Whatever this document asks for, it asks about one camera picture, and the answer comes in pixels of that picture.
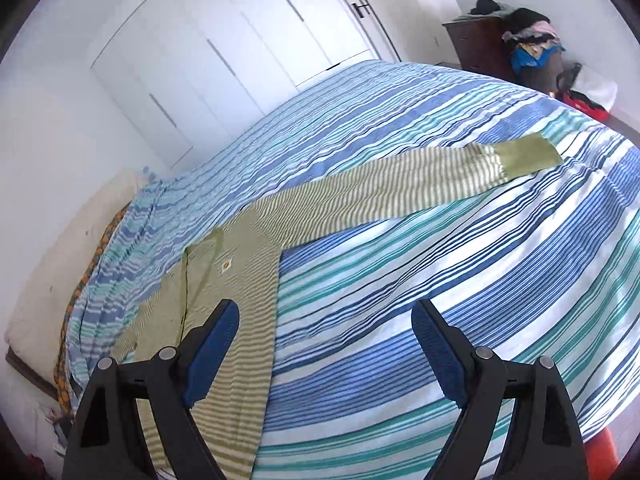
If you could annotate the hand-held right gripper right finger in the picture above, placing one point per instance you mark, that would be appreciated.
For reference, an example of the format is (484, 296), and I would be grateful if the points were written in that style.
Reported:
(440, 350)

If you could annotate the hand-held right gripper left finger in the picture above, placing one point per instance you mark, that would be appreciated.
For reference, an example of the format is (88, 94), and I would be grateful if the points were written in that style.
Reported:
(212, 355)

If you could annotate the green striped sweater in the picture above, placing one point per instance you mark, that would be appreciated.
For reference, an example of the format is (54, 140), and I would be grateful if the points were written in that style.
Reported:
(250, 260)

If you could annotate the pile of mixed clothes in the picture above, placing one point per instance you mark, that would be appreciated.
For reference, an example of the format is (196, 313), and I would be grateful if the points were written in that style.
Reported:
(530, 30)

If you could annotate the blue striped bedsheet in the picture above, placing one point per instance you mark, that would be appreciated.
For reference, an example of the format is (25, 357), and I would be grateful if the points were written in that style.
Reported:
(400, 285)

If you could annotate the orange patterned sheet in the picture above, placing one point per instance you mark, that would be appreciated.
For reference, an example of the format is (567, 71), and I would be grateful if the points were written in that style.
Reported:
(65, 360)

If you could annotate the cream mattress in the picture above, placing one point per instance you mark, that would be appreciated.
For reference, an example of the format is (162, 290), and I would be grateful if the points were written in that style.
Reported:
(60, 270)

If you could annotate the orange red cloth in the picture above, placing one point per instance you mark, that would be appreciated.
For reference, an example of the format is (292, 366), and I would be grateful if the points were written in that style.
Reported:
(602, 455)

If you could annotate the red bag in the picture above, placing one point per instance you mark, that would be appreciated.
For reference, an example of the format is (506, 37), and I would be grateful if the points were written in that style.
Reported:
(585, 105)

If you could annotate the white wardrobe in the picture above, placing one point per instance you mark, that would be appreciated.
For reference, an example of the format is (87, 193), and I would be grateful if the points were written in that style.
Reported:
(200, 60)

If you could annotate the brown wooden dresser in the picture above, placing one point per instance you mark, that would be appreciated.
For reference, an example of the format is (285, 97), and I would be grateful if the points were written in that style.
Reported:
(475, 45)

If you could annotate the white bag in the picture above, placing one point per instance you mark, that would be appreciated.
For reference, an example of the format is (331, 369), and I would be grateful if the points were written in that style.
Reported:
(595, 85)

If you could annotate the white door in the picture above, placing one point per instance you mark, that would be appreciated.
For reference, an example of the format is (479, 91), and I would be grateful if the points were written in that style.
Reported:
(400, 10)

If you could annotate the dark wooden bed frame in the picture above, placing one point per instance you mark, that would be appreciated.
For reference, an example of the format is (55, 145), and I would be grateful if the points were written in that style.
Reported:
(30, 367)

